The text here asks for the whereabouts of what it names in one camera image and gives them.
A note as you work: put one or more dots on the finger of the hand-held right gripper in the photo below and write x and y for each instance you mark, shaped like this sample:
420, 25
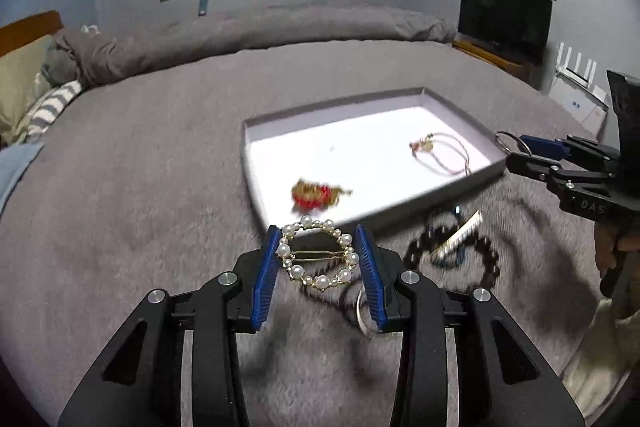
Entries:
530, 164
542, 146

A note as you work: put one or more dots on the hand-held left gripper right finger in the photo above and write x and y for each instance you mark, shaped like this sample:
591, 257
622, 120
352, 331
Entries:
372, 277

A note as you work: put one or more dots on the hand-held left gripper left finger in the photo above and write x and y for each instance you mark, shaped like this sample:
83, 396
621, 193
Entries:
265, 277

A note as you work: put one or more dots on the round pearl hair clip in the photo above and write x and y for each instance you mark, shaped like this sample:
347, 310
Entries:
283, 250

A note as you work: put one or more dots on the silver bangle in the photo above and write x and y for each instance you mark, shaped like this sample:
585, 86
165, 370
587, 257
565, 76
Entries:
499, 138

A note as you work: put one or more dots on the shallow white tray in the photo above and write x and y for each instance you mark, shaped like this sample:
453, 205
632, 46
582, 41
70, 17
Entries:
350, 142

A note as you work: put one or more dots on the person's right hand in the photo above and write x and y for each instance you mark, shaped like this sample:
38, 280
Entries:
607, 252

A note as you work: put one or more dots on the white box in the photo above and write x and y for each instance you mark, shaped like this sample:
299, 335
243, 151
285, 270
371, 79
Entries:
575, 102

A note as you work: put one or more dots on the white router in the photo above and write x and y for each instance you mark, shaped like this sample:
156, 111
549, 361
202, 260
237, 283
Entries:
575, 69

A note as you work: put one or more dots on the wooden television stand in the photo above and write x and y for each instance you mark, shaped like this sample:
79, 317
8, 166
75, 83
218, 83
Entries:
487, 54

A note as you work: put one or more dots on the black television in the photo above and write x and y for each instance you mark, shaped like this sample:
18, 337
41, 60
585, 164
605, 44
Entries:
502, 19

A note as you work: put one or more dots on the grey bed blanket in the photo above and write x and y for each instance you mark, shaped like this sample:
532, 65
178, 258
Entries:
150, 182

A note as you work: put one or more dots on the grey duvet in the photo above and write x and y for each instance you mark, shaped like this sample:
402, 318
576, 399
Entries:
250, 29

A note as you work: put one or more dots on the light blue cloth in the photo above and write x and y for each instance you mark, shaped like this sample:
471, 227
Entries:
15, 172

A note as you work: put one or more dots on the striped pillow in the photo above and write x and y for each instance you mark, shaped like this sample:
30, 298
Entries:
50, 107

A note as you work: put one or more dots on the white plastic bag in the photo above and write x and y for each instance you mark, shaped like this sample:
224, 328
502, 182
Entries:
90, 28

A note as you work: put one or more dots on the beige pillow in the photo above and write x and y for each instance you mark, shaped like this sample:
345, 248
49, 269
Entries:
20, 82

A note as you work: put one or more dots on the wooden headboard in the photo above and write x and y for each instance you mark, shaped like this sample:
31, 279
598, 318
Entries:
25, 29

